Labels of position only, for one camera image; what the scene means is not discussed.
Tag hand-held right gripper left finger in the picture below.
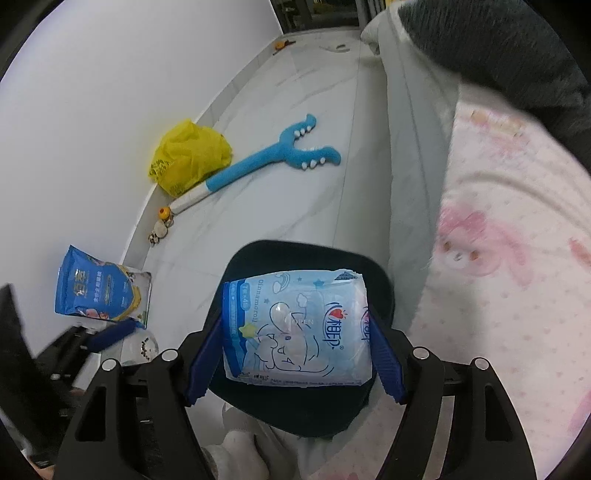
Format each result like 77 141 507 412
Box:
55 318 227 480

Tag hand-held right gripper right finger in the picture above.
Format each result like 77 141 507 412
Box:
367 314 532 480

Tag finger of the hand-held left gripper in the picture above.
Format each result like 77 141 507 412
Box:
34 319 142 366

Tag white sock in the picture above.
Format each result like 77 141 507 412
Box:
203 401 296 480

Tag blue printed tissue pack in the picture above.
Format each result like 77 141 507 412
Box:
222 268 372 386

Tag black bin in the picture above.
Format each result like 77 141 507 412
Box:
198 239 398 439

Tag clear plastic container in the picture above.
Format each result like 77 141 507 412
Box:
121 332 160 368

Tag blue pet food bag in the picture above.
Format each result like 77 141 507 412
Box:
54 244 153 329

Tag pink printed blanket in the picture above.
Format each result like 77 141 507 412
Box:
305 99 591 480

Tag yellow plastic bag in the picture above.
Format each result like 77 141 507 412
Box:
148 119 233 195

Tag blue plush cat teaser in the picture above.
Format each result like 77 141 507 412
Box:
168 114 341 215

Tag grey bed sheet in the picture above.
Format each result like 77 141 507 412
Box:
360 4 462 333

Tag dark grey plush blanket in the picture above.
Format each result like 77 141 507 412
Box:
397 0 591 153

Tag dark glass door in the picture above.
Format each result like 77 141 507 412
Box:
272 0 393 33

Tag shell charm string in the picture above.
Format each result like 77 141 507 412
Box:
148 219 174 248

